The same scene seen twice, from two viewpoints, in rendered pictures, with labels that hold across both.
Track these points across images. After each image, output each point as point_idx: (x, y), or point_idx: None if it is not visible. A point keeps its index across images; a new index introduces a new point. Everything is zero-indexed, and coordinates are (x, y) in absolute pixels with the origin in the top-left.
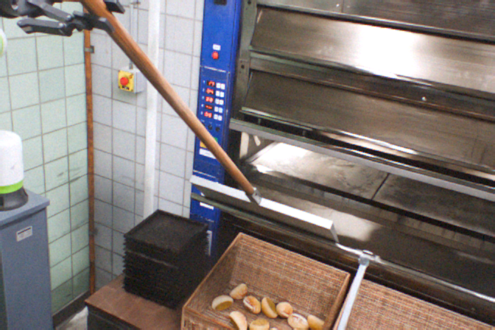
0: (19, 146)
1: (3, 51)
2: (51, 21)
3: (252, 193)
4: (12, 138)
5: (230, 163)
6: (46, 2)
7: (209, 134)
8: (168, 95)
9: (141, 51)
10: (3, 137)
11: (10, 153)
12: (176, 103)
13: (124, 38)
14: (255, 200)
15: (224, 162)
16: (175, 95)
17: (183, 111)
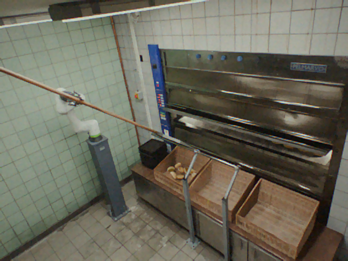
0: (96, 123)
1: None
2: (72, 104)
3: (156, 133)
4: (94, 122)
5: (140, 125)
6: None
7: (127, 119)
8: (106, 113)
9: (93, 105)
10: (91, 122)
11: (94, 126)
12: (110, 114)
13: (87, 104)
14: (160, 135)
15: (137, 125)
16: (109, 112)
17: (114, 115)
